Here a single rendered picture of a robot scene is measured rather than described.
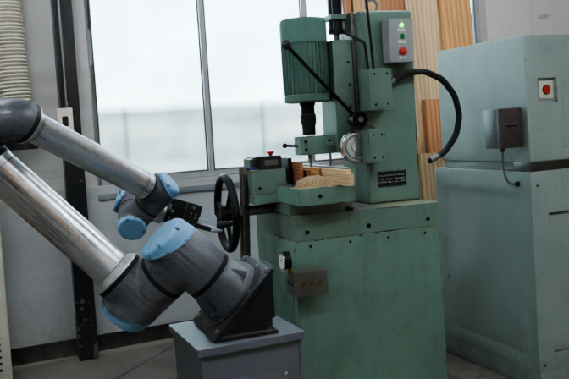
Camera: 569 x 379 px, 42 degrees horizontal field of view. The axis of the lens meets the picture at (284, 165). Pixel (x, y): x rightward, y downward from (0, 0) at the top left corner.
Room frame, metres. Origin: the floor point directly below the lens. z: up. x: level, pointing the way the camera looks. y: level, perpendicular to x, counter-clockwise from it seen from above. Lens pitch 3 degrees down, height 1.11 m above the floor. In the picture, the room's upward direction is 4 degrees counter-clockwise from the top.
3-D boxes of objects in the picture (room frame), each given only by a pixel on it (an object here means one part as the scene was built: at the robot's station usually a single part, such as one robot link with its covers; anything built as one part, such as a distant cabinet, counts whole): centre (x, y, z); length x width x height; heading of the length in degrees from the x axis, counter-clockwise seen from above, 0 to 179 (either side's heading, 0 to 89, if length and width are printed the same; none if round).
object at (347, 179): (2.73, -0.13, 0.92); 0.55 x 0.02 x 0.04; 19
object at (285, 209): (2.79, -0.04, 0.82); 0.40 x 0.21 x 0.04; 19
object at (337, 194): (2.77, 0.00, 0.87); 0.61 x 0.30 x 0.06; 19
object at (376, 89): (2.73, -0.35, 1.23); 0.09 x 0.08 x 0.15; 109
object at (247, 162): (2.74, 0.08, 0.99); 0.13 x 0.11 x 0.06; 19
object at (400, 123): (2.90, -0.38, 1.16); 0.22 x 0.22 x 0.72; 19
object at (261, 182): (2.74, 0.08, 0.92); 0.15 x 0.13 x 0.09; 19
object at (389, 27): (2.78, -0.45, 1.40); 0.10 x 0.06 x 0.16; 109
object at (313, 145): (2.81, -0.12, 1.03); 0.14 x 0.07 x 0.09; 109
